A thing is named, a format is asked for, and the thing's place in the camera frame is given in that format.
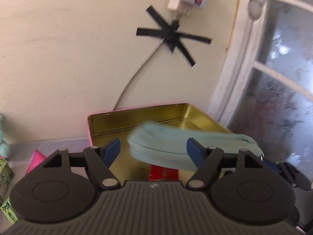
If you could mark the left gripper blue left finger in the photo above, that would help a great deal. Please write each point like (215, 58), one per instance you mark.
(98, 161)

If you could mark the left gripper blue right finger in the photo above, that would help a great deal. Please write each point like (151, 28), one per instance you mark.
(208, 164)

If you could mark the red card in tin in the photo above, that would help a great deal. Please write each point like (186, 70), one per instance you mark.
(158, 173)

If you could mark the green medicine box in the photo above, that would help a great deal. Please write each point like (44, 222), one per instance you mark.
(6, 177)

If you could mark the teal teddy bear plush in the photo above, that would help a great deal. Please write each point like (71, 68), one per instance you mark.
(5, 150)

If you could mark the green wet wipes pack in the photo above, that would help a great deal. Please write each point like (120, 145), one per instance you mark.
(8, 211)

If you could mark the black tape cross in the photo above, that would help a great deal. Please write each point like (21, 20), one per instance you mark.
(170, 35)

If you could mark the white window frame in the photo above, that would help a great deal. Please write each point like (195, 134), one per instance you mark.
(241, 59)

